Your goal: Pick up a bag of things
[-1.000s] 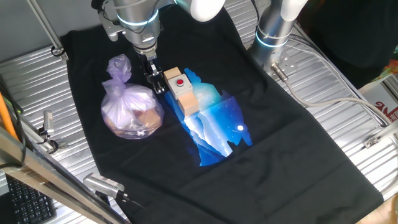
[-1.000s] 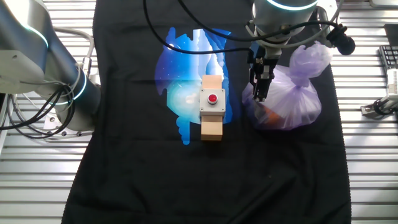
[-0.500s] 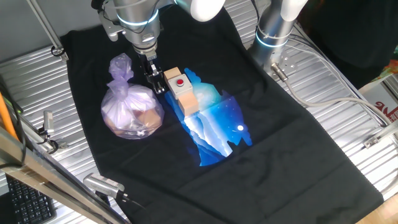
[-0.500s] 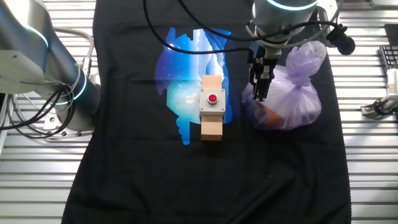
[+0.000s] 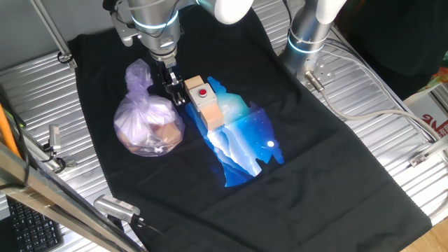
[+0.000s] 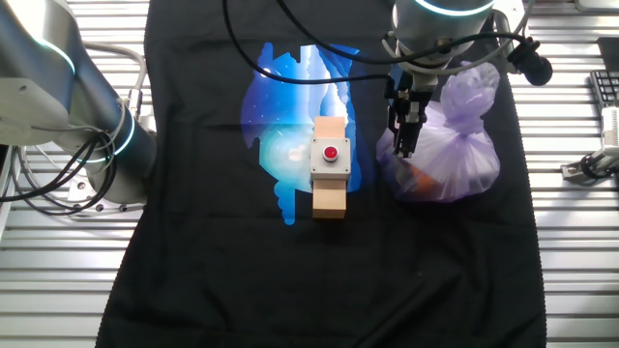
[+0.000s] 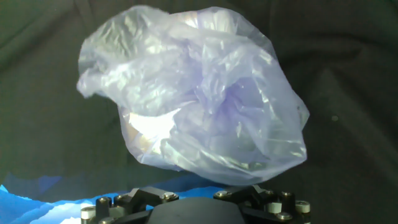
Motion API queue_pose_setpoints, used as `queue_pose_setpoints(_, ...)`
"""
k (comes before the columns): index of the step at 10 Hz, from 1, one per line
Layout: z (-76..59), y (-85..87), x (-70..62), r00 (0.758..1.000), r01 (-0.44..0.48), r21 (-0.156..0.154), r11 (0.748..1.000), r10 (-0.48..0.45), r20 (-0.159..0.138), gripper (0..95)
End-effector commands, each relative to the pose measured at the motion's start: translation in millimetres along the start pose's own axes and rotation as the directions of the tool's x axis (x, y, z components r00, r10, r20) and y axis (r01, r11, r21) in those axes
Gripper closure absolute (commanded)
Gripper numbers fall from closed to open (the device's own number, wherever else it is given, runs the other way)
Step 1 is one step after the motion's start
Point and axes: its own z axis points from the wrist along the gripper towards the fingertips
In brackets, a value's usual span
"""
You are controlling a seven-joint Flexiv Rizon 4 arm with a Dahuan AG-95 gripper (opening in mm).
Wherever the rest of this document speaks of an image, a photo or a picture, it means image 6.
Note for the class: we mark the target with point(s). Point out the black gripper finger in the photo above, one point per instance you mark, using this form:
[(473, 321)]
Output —
[(412, 140), (399, 140)]

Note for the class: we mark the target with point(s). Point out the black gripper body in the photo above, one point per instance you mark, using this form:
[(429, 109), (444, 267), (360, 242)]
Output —
[(411, 84)]

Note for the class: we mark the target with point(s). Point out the orange-tan block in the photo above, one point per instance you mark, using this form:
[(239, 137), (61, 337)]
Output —
[(425, 182)]

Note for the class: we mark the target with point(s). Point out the purple translucent plastic bag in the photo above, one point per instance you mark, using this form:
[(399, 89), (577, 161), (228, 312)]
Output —
[(459, 159)]

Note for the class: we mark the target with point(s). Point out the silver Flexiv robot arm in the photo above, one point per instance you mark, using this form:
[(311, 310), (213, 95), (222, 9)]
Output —
[(29, 58)]

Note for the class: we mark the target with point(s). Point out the grey box with red button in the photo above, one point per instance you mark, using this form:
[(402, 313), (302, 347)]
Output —
[(338, 169)]

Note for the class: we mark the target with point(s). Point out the long tan wooden block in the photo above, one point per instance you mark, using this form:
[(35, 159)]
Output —
[(329, 203)]

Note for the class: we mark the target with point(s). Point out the black computer keyboard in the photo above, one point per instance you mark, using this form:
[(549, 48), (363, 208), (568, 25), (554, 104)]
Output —
[(607, 89)]

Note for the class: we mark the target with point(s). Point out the black flat object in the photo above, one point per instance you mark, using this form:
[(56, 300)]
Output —
[(609, 53)]

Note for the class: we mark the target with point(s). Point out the black t-shirt with blue print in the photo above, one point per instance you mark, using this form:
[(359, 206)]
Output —
[(217, 266)]

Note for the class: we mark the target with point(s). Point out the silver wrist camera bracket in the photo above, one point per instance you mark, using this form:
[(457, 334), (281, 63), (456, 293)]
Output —
[(503, 26)]

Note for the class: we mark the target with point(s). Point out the small silver bracket mount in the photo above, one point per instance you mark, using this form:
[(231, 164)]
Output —
[(573, 170)]

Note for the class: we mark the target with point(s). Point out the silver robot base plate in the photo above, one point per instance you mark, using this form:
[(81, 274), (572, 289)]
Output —
[(77, 193)]

